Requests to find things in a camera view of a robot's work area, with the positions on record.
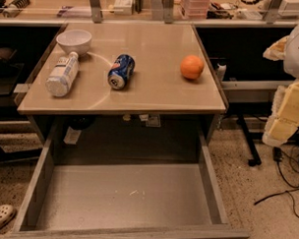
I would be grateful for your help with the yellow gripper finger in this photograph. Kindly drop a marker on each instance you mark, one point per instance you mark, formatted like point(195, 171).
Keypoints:
point(284, 119)

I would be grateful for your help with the blue pepsi can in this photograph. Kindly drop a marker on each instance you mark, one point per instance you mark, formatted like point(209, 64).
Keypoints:
point(121, 71)

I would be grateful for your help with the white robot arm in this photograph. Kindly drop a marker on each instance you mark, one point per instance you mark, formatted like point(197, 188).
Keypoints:
point(287, 50)

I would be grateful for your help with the open grey top drawer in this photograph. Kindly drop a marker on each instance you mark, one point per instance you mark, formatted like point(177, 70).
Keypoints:
point(125, 182)

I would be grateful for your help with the white box on shelf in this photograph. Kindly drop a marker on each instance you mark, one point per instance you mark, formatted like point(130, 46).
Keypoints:
point(289, 8)

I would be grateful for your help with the orange fruit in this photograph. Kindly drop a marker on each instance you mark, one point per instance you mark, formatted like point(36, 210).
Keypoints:
point(191, 67)

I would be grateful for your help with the pink stacked trays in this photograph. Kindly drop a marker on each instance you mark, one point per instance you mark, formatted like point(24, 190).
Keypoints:
point(194, 9)

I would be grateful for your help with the white tissue box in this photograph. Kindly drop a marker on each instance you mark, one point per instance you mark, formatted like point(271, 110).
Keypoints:
point(123, 7)

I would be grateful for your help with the white ceramic bowl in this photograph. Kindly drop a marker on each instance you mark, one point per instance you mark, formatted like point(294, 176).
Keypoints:
point(78, 41)

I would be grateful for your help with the clear plastic water bottle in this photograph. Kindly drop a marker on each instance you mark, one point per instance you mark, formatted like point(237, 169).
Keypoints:
point(60, 81)

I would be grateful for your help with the black ribbed cylinder tool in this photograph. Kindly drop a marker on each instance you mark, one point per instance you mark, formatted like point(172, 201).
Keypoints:
point(15, 8)

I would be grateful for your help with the beige perforated clog shoe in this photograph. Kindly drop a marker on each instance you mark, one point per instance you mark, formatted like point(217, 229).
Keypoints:
point(7, 212)

